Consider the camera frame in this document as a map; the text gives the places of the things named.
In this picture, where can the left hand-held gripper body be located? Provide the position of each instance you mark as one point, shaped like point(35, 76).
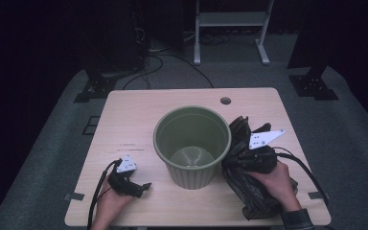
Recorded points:
point(124, 185)

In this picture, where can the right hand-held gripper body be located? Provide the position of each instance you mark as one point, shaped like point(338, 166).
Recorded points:
point(258, 159)

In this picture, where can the black plastic garbage bag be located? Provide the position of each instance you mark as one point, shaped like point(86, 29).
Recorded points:
point(252, 195)

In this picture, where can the green plastic trash bin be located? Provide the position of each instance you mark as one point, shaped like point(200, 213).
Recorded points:
point(191, 179)

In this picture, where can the person's left hand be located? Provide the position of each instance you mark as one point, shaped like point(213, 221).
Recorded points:
point(107, 207)

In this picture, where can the person's right hand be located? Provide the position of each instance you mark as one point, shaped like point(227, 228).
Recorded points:
point(278, 185)

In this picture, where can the grey tape strip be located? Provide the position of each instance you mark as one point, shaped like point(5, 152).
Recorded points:
point(314, 195)
point(74, 196)

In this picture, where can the grey round table grommet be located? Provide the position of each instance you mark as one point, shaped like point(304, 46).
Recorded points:
point(225, 101)

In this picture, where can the black floor tape marking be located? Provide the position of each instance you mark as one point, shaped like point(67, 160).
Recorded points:
point(91, 126)

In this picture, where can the black stand base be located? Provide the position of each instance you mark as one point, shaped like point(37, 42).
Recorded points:
point(97, 86)
point(313, 86)

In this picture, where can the white metal stand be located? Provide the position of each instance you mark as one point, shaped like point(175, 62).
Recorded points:
point(231, 18)

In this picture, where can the dark equipment cabinet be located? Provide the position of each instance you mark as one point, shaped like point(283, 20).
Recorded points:
point(118, 38)

